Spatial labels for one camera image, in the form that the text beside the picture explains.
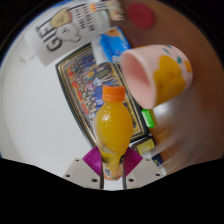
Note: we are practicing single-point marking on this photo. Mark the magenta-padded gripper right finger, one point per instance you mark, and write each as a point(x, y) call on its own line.
point(143, 171)

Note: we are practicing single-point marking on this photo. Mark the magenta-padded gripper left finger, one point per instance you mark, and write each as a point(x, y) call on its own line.
point(81, 171)

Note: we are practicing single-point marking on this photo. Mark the orange juice bottle orange cap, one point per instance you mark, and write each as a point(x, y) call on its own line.
point(113, 130)

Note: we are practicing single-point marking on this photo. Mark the dark amber yellow-label bottle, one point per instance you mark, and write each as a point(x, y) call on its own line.
point(144, 145)

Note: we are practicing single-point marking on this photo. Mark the framed group photo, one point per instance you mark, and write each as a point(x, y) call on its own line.
point(83, 86)

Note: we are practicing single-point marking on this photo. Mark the pink and yellow mug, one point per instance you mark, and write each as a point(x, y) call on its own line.
point(160, 76)

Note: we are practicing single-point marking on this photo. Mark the blue tissue pack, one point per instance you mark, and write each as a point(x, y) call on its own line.
point(111, 43)

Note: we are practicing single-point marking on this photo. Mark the white printed gift bag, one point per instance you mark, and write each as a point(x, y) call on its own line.
point(66, 30)

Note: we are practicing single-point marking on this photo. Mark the flat round red coaster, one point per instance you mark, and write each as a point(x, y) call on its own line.
point(141, 15)

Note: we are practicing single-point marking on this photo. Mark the small white snack packet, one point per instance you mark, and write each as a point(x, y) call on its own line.
point(116, 11)

